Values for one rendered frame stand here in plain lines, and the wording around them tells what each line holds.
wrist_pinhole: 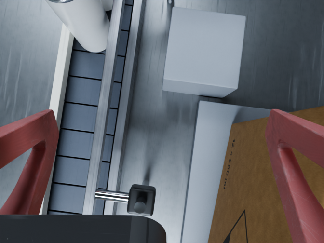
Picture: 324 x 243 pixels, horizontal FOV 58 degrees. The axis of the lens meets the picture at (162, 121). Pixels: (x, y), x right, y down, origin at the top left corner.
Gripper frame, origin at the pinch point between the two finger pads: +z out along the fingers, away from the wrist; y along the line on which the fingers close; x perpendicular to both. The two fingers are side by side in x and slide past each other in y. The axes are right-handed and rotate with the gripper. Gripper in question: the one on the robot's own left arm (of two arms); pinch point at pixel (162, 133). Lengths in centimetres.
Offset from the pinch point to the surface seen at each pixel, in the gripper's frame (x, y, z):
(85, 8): 0.3, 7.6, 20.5
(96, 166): 15.9, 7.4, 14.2
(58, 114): 14.2, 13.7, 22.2
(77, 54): 9.2, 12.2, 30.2
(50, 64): 12.5, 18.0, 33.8
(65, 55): 7.9, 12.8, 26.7
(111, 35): 4.2, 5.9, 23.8
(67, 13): 0.6, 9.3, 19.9
